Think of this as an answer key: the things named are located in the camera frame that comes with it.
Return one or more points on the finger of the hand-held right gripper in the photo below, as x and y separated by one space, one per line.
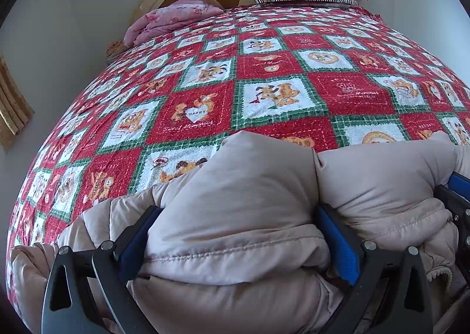
461 183

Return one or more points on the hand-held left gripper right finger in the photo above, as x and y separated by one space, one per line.
337 242

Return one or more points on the red checkered printed blanket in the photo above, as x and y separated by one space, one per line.
257 65

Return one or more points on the orange floral pillow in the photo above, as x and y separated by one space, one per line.
115 49

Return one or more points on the beige quilted puffer jacket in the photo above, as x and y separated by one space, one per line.
257 190

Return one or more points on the wide yellow curtain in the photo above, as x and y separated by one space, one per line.
13 109

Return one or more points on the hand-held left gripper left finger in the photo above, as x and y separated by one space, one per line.
134 245

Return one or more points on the pink folded quilt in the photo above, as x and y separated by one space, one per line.
165 18

